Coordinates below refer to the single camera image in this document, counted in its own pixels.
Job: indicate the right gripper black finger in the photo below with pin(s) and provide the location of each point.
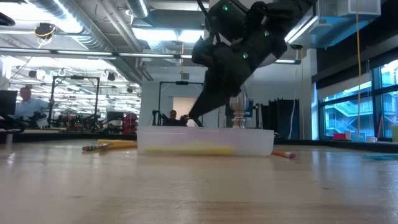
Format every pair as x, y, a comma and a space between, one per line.
217, 99

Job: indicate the orange wooden pencil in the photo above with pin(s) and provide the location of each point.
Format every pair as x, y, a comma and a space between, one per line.
284, 153
109, 147

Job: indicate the pink lid clear supply box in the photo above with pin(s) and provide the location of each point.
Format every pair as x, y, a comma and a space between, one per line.
248, 140

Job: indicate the red box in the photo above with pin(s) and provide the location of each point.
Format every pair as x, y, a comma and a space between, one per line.
339, 136

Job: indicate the person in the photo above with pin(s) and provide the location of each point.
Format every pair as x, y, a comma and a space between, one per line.
173, 119
29, 107

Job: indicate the black curtain panel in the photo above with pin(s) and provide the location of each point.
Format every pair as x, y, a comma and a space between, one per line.
280, 118

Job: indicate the ceiling strip light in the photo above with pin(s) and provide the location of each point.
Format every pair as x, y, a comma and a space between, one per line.
84, 53

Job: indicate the white cup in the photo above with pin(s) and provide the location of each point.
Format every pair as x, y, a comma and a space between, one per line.
371, 139

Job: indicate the green container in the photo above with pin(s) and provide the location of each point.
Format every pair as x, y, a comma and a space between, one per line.
395, 133

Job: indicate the black monitor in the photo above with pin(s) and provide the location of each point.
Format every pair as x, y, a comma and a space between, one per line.
7, 102

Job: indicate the black background rig frame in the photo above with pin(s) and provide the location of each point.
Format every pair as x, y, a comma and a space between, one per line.
182, 82
74, 77

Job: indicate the silver ventilation duct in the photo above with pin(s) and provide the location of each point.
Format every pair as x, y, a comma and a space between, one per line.
93, 40

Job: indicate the black aluminium table frame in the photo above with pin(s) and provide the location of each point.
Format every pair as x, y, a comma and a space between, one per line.
62, 137

